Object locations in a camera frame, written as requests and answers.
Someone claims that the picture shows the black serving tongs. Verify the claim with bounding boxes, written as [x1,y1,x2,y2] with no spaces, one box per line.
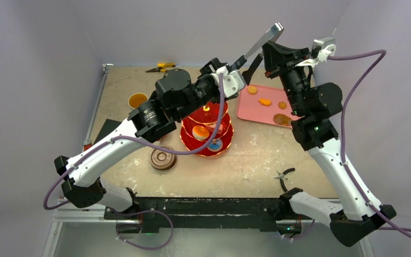
[230,22,284,85]

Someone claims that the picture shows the flower-shaped orange cookie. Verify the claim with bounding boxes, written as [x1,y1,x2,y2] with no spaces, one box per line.
[278,102,287,110]

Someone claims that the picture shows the pink layered cake slice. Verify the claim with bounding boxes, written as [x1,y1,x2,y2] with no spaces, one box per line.
[204,123,224,134]

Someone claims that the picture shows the orange duck pastry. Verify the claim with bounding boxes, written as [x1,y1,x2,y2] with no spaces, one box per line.
[258,99,272,106]

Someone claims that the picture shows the red three-tier cake stand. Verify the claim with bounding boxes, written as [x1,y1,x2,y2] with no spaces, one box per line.
[180,103,234,157]

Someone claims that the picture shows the round orange cookie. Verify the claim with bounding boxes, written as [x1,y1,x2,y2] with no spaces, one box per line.
[247,86,258,94]

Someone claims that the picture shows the yellow frosted donut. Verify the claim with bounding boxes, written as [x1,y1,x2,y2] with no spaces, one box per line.
[192,125,210,141]

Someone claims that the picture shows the pink serving tray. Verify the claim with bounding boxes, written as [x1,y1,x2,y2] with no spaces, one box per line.
[236,85,299,125]

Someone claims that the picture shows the blue frosted donut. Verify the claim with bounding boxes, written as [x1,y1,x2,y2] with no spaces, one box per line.
[207,139,223,152]

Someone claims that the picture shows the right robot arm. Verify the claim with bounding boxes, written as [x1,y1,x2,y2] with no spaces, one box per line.
[262,37,396,247]

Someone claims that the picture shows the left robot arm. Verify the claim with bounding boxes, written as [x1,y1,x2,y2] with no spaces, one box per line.
[55,58,246,219]

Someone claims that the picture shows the white mug with tea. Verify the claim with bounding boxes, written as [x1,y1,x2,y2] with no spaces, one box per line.
[127,93,148,109]

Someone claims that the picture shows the brown bread roll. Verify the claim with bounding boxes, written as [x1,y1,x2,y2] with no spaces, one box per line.
[273,114,292,126]

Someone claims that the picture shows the round brown wooden lid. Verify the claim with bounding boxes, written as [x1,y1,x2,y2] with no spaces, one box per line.
[149,149,177,171]

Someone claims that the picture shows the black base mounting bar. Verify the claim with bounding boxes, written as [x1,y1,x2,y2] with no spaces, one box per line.
[104,196,311,235]

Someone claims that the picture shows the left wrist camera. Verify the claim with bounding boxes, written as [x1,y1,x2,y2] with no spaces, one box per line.
[211,66,247,100]

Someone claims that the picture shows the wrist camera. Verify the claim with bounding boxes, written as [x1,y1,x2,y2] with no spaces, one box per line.
[295,37,337,68]
[211,66,247,100]

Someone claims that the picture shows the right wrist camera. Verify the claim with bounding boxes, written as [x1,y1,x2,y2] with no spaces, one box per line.
[295,37,337,68]

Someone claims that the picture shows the yellow-handled pliers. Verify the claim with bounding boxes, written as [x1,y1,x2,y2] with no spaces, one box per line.
[146,63,176,73]

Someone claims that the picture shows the black-handled pliers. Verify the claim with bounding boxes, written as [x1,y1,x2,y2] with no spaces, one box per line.
[275,168,295,193]

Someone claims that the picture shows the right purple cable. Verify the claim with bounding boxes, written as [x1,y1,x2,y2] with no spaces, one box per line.
[280,49,411,244]

